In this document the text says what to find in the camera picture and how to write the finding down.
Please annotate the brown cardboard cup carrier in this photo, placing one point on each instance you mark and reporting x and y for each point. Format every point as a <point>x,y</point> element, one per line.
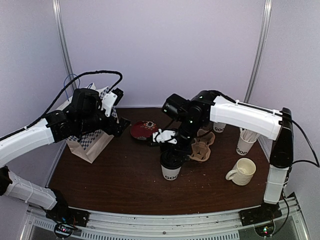
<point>201,147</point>

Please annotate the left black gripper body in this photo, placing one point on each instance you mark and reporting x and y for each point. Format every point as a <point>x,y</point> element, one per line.
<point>109,128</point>

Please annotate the white cup holding straws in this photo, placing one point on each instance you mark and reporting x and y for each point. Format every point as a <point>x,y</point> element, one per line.
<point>246,140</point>

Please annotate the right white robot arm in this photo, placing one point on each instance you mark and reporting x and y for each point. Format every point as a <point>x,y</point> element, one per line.
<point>213,106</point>

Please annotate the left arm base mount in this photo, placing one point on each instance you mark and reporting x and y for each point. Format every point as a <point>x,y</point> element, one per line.
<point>69,222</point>

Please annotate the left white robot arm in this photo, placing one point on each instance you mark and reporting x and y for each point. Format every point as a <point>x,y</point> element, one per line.
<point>53,128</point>

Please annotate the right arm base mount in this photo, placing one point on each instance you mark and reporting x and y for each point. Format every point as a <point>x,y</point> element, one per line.
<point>263,220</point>

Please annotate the white ceramic mug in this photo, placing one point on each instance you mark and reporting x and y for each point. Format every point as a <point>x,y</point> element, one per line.
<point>242,172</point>

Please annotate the black plastic cup lid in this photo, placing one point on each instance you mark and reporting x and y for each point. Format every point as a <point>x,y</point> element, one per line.
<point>170,161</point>

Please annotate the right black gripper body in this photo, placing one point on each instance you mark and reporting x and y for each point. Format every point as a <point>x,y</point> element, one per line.
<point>187,148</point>

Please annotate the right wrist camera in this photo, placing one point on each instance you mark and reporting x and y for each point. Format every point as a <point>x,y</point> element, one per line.
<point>163,136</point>

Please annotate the white paper coffee cup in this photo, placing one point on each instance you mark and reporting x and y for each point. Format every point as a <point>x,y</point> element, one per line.
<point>169,172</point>

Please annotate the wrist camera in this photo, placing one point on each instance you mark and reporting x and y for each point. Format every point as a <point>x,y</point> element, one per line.
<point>110,99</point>
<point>163,136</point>

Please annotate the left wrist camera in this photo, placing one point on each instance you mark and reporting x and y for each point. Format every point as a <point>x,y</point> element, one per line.
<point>110,99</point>

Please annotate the red floral plate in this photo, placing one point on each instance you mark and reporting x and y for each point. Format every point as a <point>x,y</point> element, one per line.
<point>142,130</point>

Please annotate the stack of white paper cups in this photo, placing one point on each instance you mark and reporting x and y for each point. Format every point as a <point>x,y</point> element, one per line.
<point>218,127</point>

